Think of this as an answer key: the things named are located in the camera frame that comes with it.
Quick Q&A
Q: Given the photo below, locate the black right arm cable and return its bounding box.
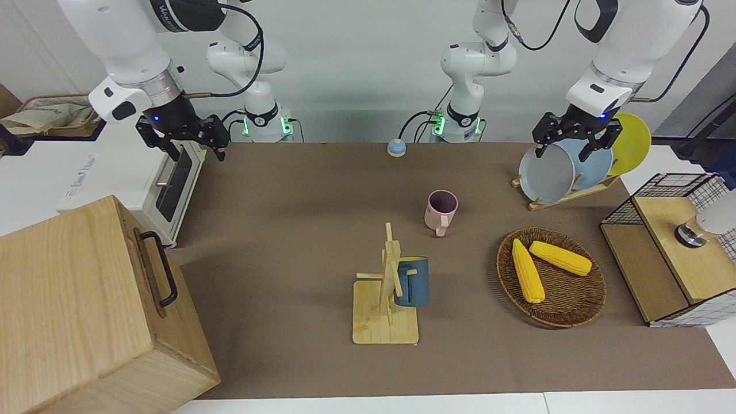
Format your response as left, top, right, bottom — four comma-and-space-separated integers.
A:
172, 0, 266, 99

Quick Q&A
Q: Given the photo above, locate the dark blue mug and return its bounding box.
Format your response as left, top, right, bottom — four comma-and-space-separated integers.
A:
393, 256, 430, 308

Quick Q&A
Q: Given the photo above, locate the yellow plate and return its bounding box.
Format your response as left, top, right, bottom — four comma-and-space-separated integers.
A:
601, 112, 652, 177

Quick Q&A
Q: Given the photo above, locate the wire shelf with wooden boards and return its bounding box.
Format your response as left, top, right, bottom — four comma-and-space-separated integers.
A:
599, 172, 736, 328

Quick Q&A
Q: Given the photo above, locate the brown table mat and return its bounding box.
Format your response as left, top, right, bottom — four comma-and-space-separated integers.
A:
167, 142, 736, 400

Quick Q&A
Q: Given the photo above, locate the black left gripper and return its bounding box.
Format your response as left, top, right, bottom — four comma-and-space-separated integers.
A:
532, 106, 623, 163

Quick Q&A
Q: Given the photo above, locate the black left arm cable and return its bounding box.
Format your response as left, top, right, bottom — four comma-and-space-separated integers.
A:
501, 0, 711, 104

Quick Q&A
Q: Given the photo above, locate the brown wicker basket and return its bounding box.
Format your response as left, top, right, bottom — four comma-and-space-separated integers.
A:
496, 227, 607, 329

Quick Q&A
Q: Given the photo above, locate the beige cloth bag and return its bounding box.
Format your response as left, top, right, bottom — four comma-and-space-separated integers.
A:
2, 97, 97, 136

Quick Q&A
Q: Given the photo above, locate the yellow corn cob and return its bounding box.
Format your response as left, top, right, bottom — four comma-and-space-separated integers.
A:
512, 239, 546, 304
529, 240, 593, 277

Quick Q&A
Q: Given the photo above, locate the grey plate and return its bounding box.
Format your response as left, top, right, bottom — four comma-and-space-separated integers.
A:
518, 142, 576, 205

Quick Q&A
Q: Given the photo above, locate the wooden plate rack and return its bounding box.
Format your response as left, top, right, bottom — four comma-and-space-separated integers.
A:
512, 172, 620, 212

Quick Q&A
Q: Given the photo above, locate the black drawer handle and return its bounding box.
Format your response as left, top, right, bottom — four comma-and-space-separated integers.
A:
139, 231, 179, 308

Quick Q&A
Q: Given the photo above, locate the wooden mug tree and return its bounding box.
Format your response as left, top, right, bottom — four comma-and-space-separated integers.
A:
352, 223, 420, 346

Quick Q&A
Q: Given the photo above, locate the wooden drawer box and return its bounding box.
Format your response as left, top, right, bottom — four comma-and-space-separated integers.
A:
0, 194, 221, 414

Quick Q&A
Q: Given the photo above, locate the pink mug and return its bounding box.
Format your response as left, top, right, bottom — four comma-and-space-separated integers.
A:
424, 190, 459, 238

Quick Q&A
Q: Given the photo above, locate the black base cable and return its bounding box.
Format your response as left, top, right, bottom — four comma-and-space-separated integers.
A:
398, 109, 444, 144

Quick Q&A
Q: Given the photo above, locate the white toaster oven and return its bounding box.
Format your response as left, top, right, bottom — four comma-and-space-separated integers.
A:
55, 118, 208, 249

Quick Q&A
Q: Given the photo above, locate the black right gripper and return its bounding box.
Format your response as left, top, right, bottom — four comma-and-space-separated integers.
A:
136, 95, 228, 163

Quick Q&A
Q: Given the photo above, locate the light blue plate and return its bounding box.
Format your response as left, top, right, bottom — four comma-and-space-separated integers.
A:
558, 135, 615, 191

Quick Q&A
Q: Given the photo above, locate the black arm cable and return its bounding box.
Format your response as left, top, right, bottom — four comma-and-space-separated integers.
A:
501, 0, 711, 104
172, 0, 266, 99

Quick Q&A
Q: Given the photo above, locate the black camera stand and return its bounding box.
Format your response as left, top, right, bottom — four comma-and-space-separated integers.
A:
653, 95, 736, 173

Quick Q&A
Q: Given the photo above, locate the oven door handle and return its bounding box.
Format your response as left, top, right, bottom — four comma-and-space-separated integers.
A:
154, 144, 185, 187

